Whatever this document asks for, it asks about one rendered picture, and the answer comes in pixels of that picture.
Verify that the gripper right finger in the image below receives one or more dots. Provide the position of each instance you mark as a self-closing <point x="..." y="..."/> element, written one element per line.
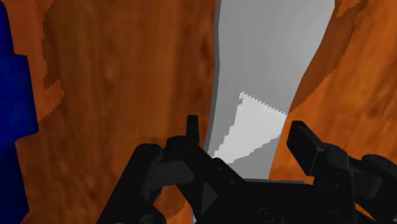
<point x="333" y="164"/>

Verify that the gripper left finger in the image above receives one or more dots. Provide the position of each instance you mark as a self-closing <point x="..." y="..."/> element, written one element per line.
<point x="149" y="173"/>

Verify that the grey flat board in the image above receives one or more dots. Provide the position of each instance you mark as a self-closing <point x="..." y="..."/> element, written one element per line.
<point x="257" y="62"/>

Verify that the blue block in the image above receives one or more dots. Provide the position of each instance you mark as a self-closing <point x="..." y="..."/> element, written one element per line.
<point x="14" y="102"/>

